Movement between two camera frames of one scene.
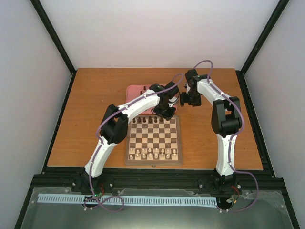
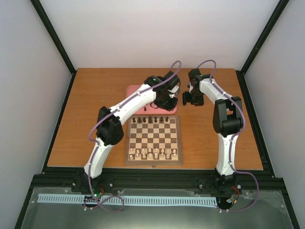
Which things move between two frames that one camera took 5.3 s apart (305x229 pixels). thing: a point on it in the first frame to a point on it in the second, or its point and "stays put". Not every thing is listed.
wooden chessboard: x=152 y=140 stays put
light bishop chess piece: x=162 y=156 stays put
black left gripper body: x=163 y=111 to x=165 y=103
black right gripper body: x=193 y=98 stays put
